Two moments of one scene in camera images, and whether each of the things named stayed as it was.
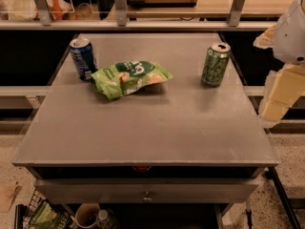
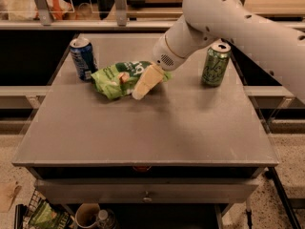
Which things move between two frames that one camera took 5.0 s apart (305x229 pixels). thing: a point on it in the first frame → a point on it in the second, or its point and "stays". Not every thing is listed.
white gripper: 291,37 → 163,53
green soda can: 215,64 stays
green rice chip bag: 121,78 stays
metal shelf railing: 48,22 stays
